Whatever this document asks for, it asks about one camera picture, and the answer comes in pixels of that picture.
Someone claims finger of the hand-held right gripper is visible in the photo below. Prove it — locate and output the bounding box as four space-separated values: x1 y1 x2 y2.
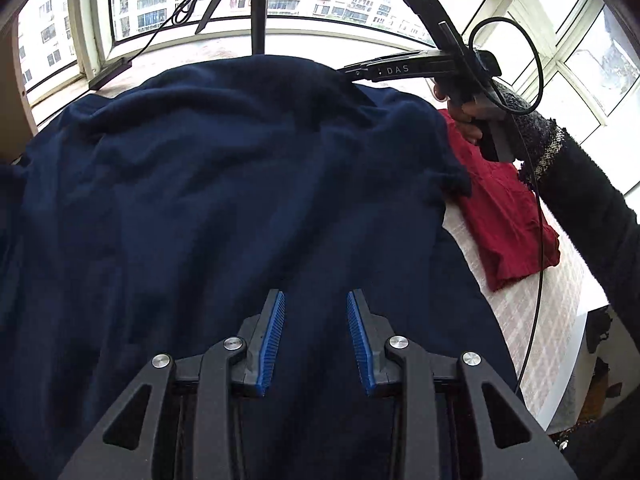
337 49 438 81

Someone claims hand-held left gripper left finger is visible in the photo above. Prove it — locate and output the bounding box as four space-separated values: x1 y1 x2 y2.
57 289 286 480

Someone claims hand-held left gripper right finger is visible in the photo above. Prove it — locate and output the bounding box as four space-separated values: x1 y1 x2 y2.
346 289 578 480

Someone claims navy blue garment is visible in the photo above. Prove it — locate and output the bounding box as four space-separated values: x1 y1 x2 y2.
0 55 523 480

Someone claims person's right forearm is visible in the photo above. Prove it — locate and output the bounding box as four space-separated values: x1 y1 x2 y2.
500 80 640 311

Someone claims pile of assorted clothes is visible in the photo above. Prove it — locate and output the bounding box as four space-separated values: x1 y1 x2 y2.
15 0 631 126

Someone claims person's right hand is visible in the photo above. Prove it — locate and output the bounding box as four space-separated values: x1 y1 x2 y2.
432 82 483 147

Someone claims black tripod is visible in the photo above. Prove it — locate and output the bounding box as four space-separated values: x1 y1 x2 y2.
195 0 273 56

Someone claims red folded garment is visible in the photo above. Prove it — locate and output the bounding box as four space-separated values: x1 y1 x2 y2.
437 109 561 292

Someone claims large wooden board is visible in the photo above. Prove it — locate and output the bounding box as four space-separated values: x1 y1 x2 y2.
0 25 38 161

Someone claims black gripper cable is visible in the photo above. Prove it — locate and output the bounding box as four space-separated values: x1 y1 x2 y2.
467 16 546 391

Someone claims black ring light cable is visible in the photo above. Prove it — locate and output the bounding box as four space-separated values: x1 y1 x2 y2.
89 0 216 88

